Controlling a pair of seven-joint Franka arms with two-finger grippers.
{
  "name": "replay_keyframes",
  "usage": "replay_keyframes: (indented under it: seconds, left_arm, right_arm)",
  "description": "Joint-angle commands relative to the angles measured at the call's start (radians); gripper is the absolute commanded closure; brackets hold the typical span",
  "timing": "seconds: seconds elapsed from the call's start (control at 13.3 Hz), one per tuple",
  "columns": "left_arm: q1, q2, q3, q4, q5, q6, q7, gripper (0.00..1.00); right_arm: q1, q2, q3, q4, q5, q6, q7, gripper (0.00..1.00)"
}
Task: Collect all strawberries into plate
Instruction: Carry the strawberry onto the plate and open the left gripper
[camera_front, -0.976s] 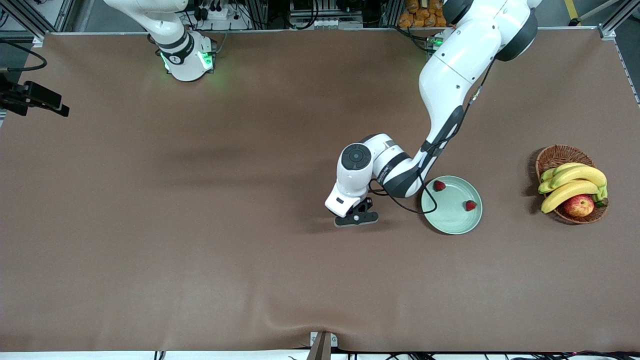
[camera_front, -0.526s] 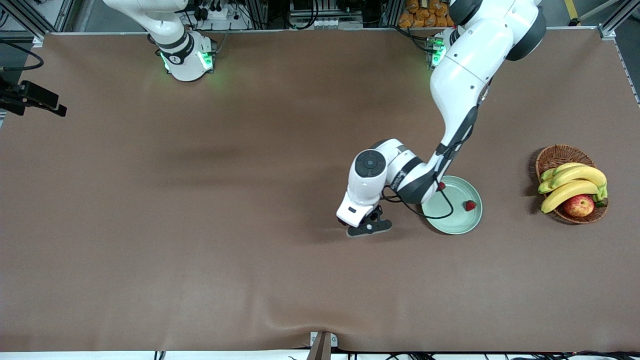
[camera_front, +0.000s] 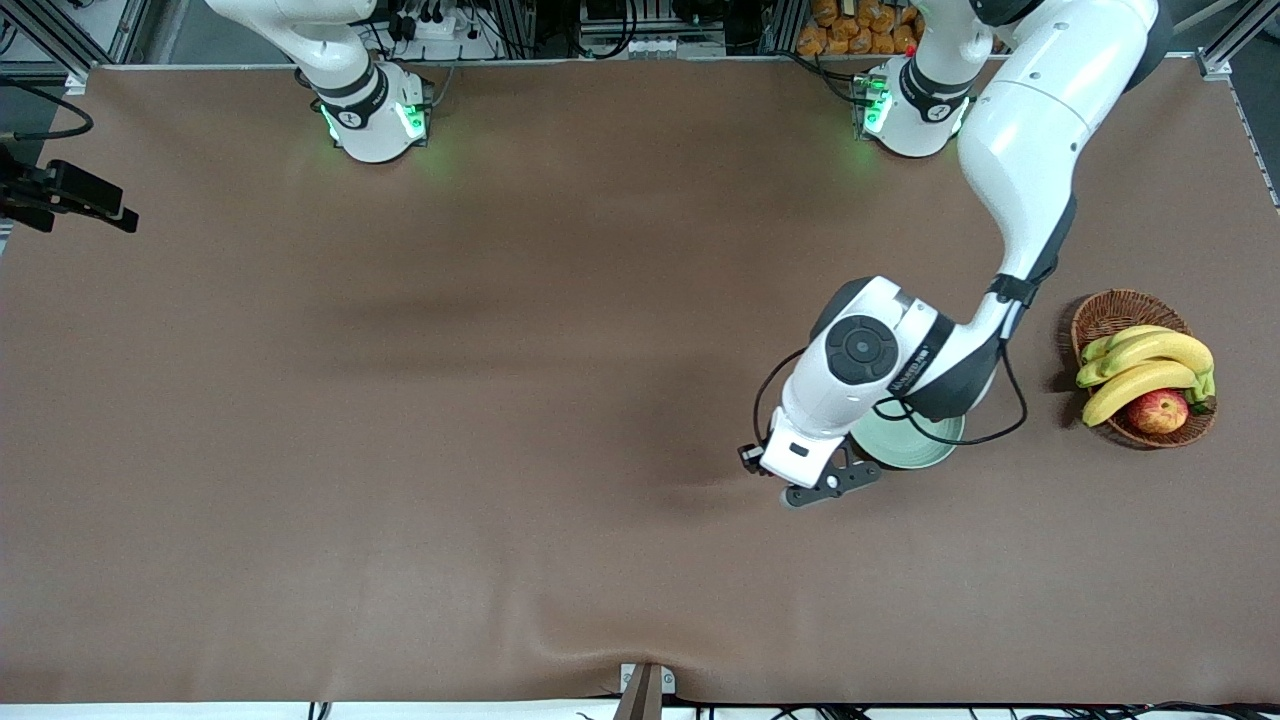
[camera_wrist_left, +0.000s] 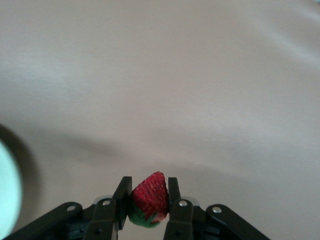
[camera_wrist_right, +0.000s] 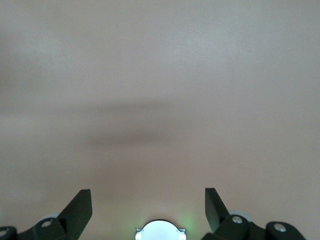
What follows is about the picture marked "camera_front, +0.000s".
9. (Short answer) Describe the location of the orange bread rolls pile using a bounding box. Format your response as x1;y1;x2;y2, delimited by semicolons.
797;0;926;57

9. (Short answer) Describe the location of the white power strip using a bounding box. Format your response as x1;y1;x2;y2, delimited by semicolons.
385;8;483;43

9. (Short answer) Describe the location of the pale green round plate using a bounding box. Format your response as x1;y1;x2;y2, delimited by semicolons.
850;412;967;471

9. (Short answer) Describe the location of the brown table cloth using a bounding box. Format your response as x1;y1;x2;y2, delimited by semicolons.
0;57;1280;707

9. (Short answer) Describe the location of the red yellow apple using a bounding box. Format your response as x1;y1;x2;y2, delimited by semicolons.
1127;389;1190;435

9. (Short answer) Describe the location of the brown wicker basket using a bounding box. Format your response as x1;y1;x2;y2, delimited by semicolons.
1070;289;1218;449

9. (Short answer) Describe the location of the black equipment rack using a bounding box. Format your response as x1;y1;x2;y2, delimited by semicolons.
485;0;796;59

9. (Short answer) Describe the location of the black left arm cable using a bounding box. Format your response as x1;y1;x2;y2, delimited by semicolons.
752;290;1030;451

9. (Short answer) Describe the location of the aluminium frame profile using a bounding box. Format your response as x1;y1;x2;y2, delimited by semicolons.
1197;0;1280;81
0;0;151;83

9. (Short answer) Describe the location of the white terminal strip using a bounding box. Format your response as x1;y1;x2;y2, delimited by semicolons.
625;37;726;58

